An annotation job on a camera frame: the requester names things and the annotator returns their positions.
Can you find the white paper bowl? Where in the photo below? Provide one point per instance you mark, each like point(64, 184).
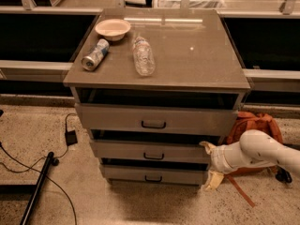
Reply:
point(113, 29)

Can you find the black metal floor bar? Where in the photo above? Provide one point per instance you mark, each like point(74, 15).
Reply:
point(37, 188)

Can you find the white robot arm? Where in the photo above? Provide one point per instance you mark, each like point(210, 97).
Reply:
point(255, 149)

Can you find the clear plastic water bottle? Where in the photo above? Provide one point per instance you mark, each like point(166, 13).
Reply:
point(143, 57)

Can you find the grey bottom drawer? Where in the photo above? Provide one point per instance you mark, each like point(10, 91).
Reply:
point(153, 175)

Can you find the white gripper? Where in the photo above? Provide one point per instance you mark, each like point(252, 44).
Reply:
point(216, 160)

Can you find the black power adapter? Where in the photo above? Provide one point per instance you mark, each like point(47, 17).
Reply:
point(71, 137)

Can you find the grey drawer cabinet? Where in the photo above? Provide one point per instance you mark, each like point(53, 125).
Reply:
point(196, 68)

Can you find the grey top drawer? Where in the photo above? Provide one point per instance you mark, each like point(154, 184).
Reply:
point(156, 119)

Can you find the silver blue drink can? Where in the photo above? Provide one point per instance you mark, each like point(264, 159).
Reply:
point(91, 61)

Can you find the grey drawer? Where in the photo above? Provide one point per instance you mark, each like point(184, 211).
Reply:
point(153, 175)
point(151, 151)
point(156, 119)

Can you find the orange backpack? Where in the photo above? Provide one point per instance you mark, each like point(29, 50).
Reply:
point(246, 121)

